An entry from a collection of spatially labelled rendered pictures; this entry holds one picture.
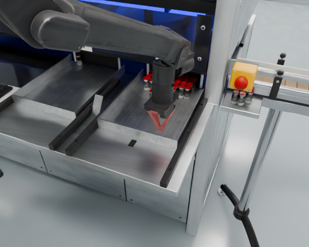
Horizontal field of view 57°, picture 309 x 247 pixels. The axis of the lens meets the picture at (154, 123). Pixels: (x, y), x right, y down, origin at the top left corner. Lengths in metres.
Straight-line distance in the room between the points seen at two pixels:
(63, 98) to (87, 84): 0.12
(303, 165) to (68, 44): 1.98
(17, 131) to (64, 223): 0.91
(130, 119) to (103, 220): 0.92
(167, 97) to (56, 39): 0.42
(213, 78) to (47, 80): 0.64
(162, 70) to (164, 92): 0.06
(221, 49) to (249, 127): 1.52
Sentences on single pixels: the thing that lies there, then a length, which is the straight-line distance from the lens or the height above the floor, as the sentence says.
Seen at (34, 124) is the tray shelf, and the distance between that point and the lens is 0.97.
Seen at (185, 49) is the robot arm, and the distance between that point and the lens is 0.66.
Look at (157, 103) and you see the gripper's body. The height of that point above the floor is 1.03.
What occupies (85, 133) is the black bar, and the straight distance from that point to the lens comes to 0.86.
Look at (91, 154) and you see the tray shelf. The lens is 0.82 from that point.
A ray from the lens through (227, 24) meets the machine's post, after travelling 0.87.
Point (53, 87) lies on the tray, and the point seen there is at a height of 0.88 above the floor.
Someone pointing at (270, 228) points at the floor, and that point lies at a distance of 1.80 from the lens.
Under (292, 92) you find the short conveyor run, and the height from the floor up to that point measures 0.92.
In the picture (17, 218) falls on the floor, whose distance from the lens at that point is 1.88.
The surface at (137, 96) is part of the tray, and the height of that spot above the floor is 0.88.
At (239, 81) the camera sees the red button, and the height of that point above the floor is 1.01.
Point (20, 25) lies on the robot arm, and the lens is 0.35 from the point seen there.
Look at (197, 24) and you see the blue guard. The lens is 0.89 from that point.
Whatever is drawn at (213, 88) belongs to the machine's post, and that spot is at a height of 0.94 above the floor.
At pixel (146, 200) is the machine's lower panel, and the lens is 1.57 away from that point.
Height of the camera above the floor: 1.45
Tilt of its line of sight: 40 degrees down
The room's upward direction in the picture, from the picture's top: straight up
